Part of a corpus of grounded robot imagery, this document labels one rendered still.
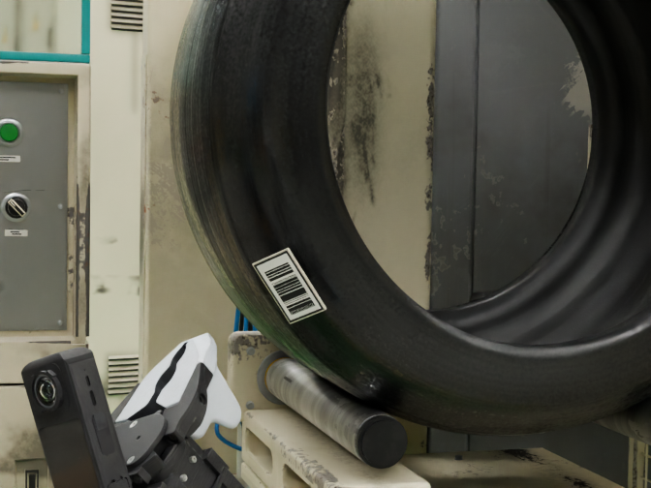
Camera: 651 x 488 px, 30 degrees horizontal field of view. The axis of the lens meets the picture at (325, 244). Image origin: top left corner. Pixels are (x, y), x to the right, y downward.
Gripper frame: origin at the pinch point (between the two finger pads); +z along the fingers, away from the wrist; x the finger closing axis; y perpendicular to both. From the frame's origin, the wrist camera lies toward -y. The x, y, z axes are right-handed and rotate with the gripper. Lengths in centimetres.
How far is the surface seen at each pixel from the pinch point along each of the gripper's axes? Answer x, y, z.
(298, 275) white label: 1.0, 4.9, 12.7
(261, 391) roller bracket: -27.1, 25.9, 28.7
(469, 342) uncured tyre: 8.5, 18.2, 15.6
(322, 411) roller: -9.2, 20.7, 15.3
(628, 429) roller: 11.1, 39.1, 24.2
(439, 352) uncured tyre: 6.4, 17.3, 14.1
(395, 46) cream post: -7, 8, 61
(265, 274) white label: -1.9, 3.9, 12.9
